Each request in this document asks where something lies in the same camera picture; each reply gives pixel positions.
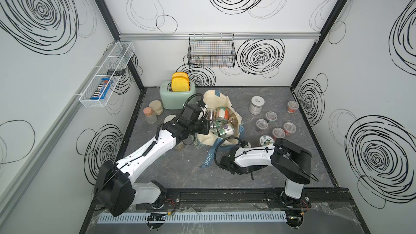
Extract blue candy packet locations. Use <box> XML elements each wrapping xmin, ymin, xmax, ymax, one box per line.
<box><xmin>90</xmin><ymin>78</ymin><xmax>112</xmax><ymax>100</ymax></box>

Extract cream canvas bag blue handles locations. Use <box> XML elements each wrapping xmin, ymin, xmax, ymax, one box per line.
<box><xmin>194</xmin><ymin>90</ymin><xmax>242</xmax><ymax>168</ymax></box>

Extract green bottle in bag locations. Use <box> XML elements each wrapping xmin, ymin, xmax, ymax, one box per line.
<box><xmin>217</xmin><ymin>123</ymin><xmax>235</xmax><ymax>139</ymax></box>

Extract silver label jar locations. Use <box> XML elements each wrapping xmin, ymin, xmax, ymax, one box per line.
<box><xmin>249</xmin><ymin>96</ymin><xmax>265</xmax><ymax>115</ymax></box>

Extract black corner frame post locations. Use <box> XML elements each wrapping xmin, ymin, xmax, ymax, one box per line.
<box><xmin>94</xmin><ymin>0</ymin><xmax>145</xmax><ymax>92</ymax></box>
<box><xmin>290</xmin><ymin>0</ymin><xmax>348</xmax><ymax>92</ymax></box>

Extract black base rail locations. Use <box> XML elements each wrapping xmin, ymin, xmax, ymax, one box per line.
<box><xmin>94</xmin><ymin>186</ymin><xmax>352</xmax><ymax>212</ymax></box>

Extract black corner frame post left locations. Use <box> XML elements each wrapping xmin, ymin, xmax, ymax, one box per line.
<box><xmin>94</xmin><ymin>0</ymin><xmax>145</xmax><ymax>92</ymax></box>

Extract black wire wall basket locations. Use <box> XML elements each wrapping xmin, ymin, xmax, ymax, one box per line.
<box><xmin>187</xmin><ymin>39</ymin><xmax>237</xmax><ymax>68</ymax></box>

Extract yellow toast slice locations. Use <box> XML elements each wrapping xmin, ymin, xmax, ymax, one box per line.
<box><xmin>172</xmin><ymin>72</ymin><xmax>189</xmax><ymax>79</ymax></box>
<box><xmin>171</xmin><ymin>77</ymin><xmax>190</xmax><ymax>92</ymax></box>

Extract white wire wall shelf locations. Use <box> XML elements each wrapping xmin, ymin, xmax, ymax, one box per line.
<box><xmin>79</xmin><ymin>41</ymin><xmax>134</xmax><ymax>108</ymax></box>

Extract sunflower label tall jar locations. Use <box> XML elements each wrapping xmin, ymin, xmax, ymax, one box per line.
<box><xmin>164</xmin><ymin>114</ymin><xmax>177</xmax><ymax>123</ymax></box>

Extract grey wall rail back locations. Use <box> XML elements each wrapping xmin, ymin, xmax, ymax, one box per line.
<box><xmin>119</xmin><ymin>32</ymin><xmax>321</xmax><ymax>41</ymax></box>

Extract black corner frame post right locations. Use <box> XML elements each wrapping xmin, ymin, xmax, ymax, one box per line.
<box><xmin>290</xmin><ymin>0</ymin><xmax>348</xmax><ymax>92</ymax></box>

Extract red bee label seed jar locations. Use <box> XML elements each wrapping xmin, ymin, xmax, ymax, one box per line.
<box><xmin>287</xmin><ymin>101</ymin><xmax>300</xmax><ymax>113</ymax></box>

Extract yellow toast slice front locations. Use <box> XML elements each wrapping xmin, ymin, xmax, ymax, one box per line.
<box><xmin>171</xmin><ymin>77</ymin><xmax>190</xmax><ymax>92</ymax></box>

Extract pink lid small jar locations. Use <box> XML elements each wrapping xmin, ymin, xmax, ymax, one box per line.
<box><xmin>143</xmin><ymin>107</ymin><xmax>157</xmax><ymax>124</ymax></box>

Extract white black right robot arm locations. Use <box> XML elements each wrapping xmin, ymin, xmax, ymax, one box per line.
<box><xmin>213</xmin><ymin>136</ymin><xmax>319</xmax><ymax>206</ymax></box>

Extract grey wall rail left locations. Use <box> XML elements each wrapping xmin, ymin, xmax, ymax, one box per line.
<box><xmin>1</xmin><ymin>41</ymin><xmax>119</xmax><ymax>223</ymax></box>

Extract white slotted cable duct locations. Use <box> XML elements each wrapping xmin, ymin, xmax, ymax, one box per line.
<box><xmin>97</xmin><ymin>211</ymin><xmax>287</xmax><ymax>224</ymax></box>

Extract black small box on shelf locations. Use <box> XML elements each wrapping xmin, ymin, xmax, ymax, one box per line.
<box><xmin>107</xmin><ymin>69</ymin><xmax>125</xmax><ymax>76</ymax></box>

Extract dark label small jar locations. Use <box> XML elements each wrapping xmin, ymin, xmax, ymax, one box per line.
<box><xmin>206</xmin><ymin>108</ymin><xmax>217</xmax><ymax>121</ymax></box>

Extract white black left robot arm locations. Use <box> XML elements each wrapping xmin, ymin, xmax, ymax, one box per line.
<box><xmin>94</xmin><ymin>93</ymin><xmax>210</xmax><ymax>217</ymax></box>

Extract mint green toaster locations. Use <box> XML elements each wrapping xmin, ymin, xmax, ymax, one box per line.
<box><xmin>159</xmin><ymin>81</ymin><xmax>196</xmax><ymax>110</ymax></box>

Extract white orange label jar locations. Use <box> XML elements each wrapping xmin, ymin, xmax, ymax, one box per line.
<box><xmin>216</xmin><ymin>107</ymin><xmax>230</xmax><ymax>121</ymax></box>

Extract large radish label seed jar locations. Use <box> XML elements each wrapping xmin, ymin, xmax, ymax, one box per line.
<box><xmin>259</xmin><ymin>135</ymin><xmax>275</xmax><ymax>146</ymax></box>

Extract grey wall rail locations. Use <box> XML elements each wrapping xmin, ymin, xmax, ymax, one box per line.
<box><xmin>119</xmin><ymin>32</ymin><xmax>321</xmax><ymax>41</ymax></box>
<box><xmin>1</xmin><ymin>41</ymin><xmax>119</xmax><ymax>223</ymax></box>

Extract yellow toast slice back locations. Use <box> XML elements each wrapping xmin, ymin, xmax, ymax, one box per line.
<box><xmin>172</xmin><ymin>72</ymin><xmax>189</xmax><ymax>79</ymax></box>

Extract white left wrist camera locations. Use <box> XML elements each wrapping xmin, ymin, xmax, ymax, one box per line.
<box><xmin>197</xmin><ymin>101</ymin><xmax>208</xmax><ymax>119</ymax></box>

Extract beige lid jar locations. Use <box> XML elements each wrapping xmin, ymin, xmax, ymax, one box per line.
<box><xmin>149</xmin><ymin>100</ymin><xmax>164</xmax><ymax>116</ymax></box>

